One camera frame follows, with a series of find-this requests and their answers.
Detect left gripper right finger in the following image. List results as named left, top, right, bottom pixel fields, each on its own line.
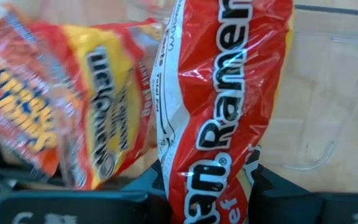
left=247, top=164, right=358, bottom=224

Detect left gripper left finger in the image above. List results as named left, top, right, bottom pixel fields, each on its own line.
left=0, top=160, right=172, bottom=224

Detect red beef ramen packet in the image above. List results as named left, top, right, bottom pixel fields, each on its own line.
left=150, top=0, right=294, bottom=224
left=59, top=18, right=163, bottom=191

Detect orange Saucy Noods packet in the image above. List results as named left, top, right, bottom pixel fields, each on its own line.
left=0, top=4, right=83, bottom=180

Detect black table frame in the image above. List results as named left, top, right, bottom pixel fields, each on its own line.
left=293, top=4, right=358, bottom=18

